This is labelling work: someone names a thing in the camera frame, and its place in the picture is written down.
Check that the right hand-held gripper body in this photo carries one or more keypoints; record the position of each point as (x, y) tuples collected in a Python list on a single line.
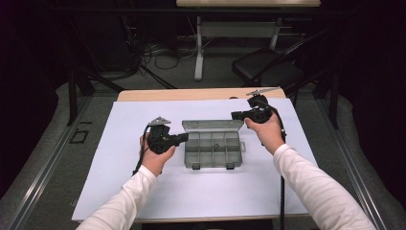
[(260, 111)]

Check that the desk with white legs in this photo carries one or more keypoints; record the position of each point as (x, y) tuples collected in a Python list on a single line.
[(249, 3)]

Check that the grey clear compartment box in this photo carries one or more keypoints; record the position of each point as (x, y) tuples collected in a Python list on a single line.
[(201, 153)]

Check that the black chair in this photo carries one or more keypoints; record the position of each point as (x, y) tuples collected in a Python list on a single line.
[(265, 64)]

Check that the black metal stand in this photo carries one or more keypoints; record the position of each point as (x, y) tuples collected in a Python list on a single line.
[(72, 96), (334, 102)]

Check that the person's left hand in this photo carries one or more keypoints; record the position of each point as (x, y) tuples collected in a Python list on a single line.
[(153, 161)]

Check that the metal floor rail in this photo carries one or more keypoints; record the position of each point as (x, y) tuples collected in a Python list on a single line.
[(48, 166), (351, 166)]

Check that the person's right hand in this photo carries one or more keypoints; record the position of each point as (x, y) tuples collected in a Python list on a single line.
[(271, 134)]

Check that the white table mat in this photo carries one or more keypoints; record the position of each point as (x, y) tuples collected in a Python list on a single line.
[(134, 111)]

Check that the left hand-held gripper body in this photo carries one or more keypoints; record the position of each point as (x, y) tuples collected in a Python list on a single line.
[(159, 137)]

